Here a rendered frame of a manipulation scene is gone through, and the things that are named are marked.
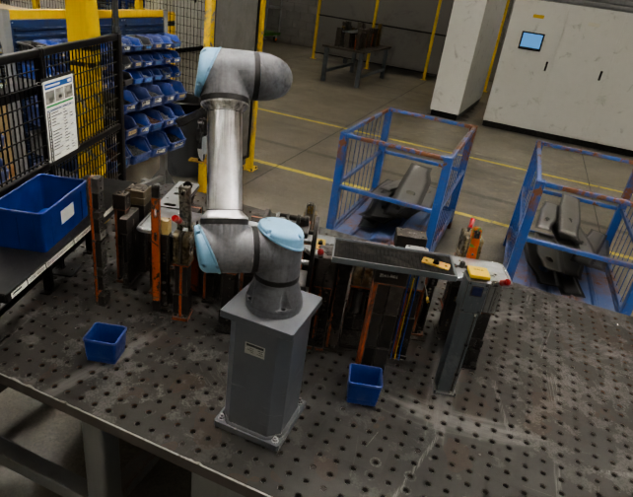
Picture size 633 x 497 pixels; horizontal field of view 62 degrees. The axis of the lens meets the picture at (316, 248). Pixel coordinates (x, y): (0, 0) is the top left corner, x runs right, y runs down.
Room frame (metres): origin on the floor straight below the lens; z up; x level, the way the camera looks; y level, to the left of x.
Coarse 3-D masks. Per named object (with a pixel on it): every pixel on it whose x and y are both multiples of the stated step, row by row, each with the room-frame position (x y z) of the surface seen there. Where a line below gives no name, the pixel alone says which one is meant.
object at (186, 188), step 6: (180, 186) 1.61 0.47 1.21; (186, 186) 1.62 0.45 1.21; (180, 192) 1.61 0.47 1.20; (186, 192) 1.61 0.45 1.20; (180, 198) 1.62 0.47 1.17; (186, 198) 1.62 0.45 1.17; (180, 204) 1.62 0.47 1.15; (186, 204) 1.62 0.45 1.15; (180, 210) 1.62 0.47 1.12; (186, 210) 1.62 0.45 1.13; (180, 216) 1.63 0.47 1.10; (186, 216) 1.63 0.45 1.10; (180, 228) 1.64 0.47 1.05
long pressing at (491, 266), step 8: (168, 208) 1.90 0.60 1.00; (168, 216) 1.82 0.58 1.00; (192, 216) 1.85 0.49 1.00; (200, 216) 1.86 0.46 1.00; (144, 224) 1.73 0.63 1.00; (176, 224) 1.77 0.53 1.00; (248, 224) 1.86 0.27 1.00; (256, 224) 1.87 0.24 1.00; (144, 232) 1.68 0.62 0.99; (304, 240) 1.79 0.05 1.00; (328, 240) 1.82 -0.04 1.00; (304, 248) 1.72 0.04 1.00; (456, 256) 1.84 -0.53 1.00; (456, 264) 1.77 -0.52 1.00; (472, 264) 1.79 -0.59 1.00; (480, 264) 1.80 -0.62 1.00; (488, 264) 1.81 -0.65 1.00; (496, 264) 1.82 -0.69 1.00; (504, 272) 1.76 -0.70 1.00
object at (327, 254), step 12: (324, 252) 1.57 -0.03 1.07; (324, 264) 1.53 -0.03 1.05; (336, 264) 1.53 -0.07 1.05; (324, 276) 1.53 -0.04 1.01; (324, 288) 1.53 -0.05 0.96; (324, 300) 1.54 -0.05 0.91; (324, 312) 1.54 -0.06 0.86; (312, 324) 1.54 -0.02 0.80; (324, 324) 1.53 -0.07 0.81; (312, 336) 1.54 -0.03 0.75; (324, 336) 1.60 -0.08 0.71; (312, 348) 1.53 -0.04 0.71
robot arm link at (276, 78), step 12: (264, 60) 1.31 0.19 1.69; (276, 60) 1.34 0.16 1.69; (264, 72) 1.30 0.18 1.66; (276, 72) 1.32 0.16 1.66; (288, 72) 1.36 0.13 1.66; (264, 84) 1.30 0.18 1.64; (276, 84) 1.31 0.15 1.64; (288, 84) 1.36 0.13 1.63; (264, 96) 1.31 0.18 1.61; (276, 96) 1.34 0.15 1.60
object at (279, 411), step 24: (240, 312) 1.12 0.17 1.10; (312, 312) 1.17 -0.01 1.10; (240, 336) 1.11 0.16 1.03; (264, 336) 1.09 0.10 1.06; (288, 336) 1.06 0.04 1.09; (240, 360) 1.11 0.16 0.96; (264, 360) 1.09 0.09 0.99; (288, 360) 1.10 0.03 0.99; (240, 384) 1.11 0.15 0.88; (264, 384) 1.09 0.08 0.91; (288, 384) 1.10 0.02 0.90; (240, 408) 1.11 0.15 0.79; (264, 408) 1.09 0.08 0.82; (288, 408) 1.13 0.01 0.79; (240, 432) 1.09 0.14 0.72; (264, 432) 1.08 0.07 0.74; (288, 432) 1.12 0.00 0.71
